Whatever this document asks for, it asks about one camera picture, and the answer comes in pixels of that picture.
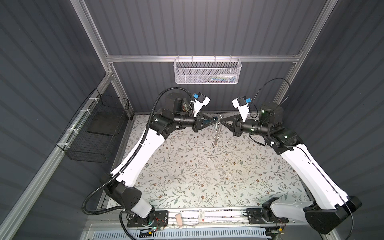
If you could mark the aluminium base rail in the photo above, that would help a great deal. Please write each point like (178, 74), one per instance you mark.
(212, 217)

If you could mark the silver metal carabiner key holder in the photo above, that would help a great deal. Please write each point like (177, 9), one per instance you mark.
(218, 127)

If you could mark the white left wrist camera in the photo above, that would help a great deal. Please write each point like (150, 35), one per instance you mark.
(198, 101)

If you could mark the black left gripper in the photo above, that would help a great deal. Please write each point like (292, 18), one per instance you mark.
(198, 122)

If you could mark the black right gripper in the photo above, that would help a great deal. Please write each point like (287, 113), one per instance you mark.
(235, 126)

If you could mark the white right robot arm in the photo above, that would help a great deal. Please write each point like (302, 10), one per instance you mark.
(330, 205)

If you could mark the white wire mesh basket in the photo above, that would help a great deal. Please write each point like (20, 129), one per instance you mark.
(207, 72)

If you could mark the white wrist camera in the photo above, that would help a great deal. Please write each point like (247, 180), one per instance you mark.
(243, 106)
(198, 101)

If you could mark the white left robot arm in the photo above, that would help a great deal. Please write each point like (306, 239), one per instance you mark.
(177, 114)

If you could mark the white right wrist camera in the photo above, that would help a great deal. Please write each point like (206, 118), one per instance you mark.
(243, 106)

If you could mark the black wire wall basket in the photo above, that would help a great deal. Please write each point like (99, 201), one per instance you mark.
(95, 135)

